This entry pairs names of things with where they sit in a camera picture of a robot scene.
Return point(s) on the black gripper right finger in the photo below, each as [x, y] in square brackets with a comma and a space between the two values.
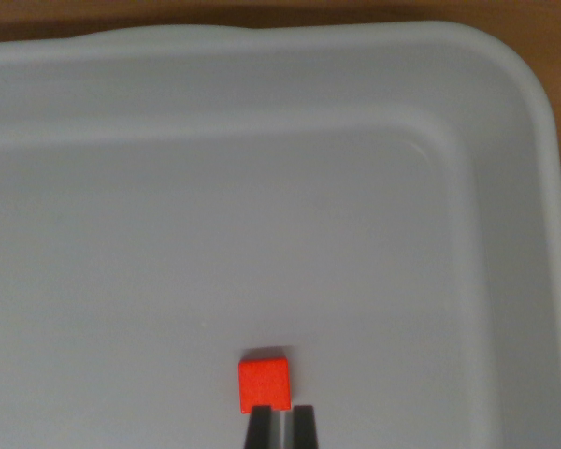
[305, 428]

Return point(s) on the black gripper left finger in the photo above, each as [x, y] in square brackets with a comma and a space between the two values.
[260, 428]

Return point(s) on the red block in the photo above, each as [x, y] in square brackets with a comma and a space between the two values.
[264, 381]

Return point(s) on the white plastic bin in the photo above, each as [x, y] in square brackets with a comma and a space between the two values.
[262, 210]

